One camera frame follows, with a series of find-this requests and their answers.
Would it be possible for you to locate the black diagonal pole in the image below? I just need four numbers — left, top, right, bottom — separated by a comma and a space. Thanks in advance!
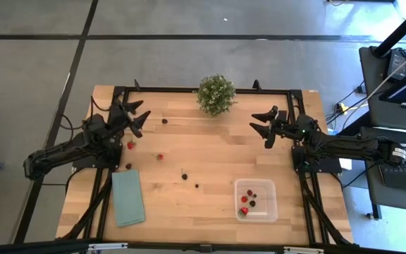
371, 0, 406, 59

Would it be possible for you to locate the black power brick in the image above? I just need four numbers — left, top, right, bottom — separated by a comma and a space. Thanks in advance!
387, 48, 406, 80

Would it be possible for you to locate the clear plastic tupperware container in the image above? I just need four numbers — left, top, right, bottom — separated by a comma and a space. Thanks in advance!
233, 178, 279, 223

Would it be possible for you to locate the teal folded cloth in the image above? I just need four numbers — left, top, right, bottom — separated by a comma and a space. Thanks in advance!
111, 169, 147, 228

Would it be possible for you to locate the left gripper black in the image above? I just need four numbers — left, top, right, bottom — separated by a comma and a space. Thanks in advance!
109, 99, 152, 140

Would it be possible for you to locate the potted plant black pot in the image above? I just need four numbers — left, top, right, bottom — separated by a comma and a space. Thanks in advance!
192, 73, 238, 117

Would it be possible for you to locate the black aluminium table frame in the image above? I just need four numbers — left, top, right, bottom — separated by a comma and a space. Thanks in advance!
56, 79, 354, 248

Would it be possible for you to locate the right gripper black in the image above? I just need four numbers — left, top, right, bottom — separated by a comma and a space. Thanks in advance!
249, 105, 297, 149

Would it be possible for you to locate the dark grey desk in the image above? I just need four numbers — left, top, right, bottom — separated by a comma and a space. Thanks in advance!
361, 126, 406, 214

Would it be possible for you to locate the black desk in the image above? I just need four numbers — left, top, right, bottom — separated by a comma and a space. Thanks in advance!
359, 45, 406, 133

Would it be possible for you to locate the white paper sheet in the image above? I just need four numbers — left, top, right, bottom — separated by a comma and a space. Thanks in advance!
339, 157, 354, 171

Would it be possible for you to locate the black gantry crossbar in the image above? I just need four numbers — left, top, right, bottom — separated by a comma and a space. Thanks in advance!
0, 238, 406, 254

